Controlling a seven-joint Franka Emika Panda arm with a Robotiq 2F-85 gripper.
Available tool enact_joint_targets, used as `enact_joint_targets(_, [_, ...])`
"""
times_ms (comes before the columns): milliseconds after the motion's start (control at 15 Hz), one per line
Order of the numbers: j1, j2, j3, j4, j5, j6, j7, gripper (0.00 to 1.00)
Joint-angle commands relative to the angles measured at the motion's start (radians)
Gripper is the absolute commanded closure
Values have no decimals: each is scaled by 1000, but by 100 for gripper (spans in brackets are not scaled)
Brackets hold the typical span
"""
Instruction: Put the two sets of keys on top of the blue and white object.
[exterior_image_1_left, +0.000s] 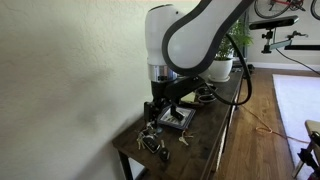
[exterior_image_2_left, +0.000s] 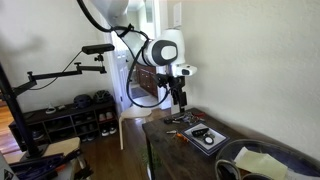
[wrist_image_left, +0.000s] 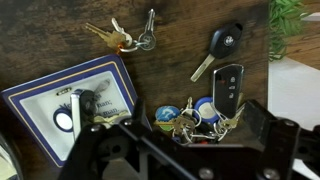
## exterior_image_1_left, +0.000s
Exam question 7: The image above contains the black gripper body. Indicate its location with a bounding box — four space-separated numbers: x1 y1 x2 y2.
151 79 183 107

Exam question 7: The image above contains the key set with blue tag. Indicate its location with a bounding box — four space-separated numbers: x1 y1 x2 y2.
134 121 164 155

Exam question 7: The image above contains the blue and white tray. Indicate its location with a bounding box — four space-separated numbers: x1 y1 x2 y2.
155 105 197 131

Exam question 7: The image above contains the yellow sticky note pad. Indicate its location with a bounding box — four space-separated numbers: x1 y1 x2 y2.
181 92 197 103

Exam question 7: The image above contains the dark blue bowl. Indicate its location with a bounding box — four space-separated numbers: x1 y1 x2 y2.
179 84 220 107

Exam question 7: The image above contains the silver key bunch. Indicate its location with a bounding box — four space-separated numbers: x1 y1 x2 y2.
178 129 195 147

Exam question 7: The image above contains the dark wooden console table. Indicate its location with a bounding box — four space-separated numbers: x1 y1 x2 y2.
111 59 248 180

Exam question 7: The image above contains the single black car key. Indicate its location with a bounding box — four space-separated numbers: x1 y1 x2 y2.
158 139 172 163

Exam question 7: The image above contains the white pot saucer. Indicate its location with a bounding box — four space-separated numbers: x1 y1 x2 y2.
208 75 231 83

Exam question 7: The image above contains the white plant pot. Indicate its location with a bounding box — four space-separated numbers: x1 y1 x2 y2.
208 58 234 81

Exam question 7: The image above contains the dark item stack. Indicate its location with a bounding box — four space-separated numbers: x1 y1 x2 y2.
232 57 248 74

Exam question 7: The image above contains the white rug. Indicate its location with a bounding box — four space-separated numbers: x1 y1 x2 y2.
272 73 320 180

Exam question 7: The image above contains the light wooden stool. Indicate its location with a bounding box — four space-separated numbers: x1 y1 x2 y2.
292 119 320 179

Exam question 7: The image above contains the black folded stand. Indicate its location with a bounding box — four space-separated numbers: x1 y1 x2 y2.
297 131 320 180

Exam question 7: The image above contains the red bicycle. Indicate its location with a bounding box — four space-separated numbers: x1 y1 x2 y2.
253 0 320 20

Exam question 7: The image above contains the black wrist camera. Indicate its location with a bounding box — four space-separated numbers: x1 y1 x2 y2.
164 75 206 101

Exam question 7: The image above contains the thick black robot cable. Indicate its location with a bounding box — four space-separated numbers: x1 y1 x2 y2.
204 33 253 107

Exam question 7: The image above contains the orange extension cable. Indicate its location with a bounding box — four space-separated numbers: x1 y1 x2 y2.
238 103 311 145

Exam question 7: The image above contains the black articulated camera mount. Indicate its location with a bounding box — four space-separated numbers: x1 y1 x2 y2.
261 29 320 55

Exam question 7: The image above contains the black camera cable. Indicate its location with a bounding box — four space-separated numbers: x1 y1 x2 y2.
275 28 320 77

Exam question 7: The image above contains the black stereo camera bar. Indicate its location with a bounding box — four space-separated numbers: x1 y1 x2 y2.
248 15 300 31

